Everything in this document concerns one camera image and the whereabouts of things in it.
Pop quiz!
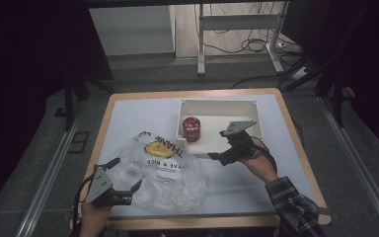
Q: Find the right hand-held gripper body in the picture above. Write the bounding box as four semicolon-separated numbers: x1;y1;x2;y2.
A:
218;119;258;167

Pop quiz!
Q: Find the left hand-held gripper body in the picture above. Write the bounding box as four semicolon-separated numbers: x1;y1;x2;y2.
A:
84;164;134;208

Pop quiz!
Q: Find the red-lidded candy jar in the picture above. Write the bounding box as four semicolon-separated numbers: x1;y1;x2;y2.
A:
181;116;201;143

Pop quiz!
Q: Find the white plastic bin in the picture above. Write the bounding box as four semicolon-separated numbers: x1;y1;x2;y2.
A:
176;98;265;156

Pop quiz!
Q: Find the clear plastic bag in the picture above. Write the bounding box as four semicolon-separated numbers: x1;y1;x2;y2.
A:
112;130;209;213

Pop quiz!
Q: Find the person's left hand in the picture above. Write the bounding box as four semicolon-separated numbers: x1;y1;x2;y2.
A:
80;197;114;227

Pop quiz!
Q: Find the person's right hand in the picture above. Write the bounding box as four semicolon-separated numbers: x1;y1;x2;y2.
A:
239;141;279;185

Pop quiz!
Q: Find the black metal stand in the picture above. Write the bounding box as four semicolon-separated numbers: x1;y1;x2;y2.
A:
53;65;116;132
282;55;354;128

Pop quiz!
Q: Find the white power strip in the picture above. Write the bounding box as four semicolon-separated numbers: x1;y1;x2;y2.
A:
289;67;310;82

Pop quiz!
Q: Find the white-legged desk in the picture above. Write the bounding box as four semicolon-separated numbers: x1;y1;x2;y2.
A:
195;0;290;77

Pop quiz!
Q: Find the dark curtain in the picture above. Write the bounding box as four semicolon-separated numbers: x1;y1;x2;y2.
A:
0;0;114;215
280;0;379;159

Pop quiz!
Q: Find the grey partition panel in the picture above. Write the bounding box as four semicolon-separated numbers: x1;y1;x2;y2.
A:
88;4;176;57

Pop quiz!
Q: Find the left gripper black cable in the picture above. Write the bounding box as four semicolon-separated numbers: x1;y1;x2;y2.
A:
72;172;97;237

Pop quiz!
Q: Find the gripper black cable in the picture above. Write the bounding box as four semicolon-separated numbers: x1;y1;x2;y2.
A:
251;136;279;176
72;172;97;237

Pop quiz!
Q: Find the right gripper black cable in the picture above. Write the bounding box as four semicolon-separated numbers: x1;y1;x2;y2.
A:
251;136;279;176

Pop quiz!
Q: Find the metal floor rail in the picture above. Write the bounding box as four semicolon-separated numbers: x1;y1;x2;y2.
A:
14;98;87;237
319;95;379;237

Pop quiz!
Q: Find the black floor cable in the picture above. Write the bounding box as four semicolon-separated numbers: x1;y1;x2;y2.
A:
203;29;297;55
231;72;299;90

